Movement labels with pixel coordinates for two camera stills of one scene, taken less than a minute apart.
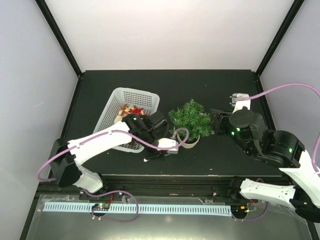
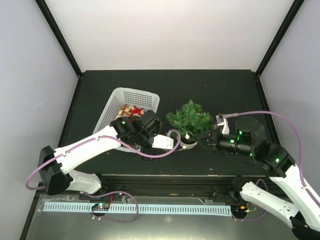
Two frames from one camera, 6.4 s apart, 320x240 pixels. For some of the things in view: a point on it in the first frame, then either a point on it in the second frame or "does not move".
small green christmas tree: x=191 y=117 does not move
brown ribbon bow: x=124 y=111 does not move
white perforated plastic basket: x=148 y=102 does not move
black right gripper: x=217 y=123 -> x=213 y=140
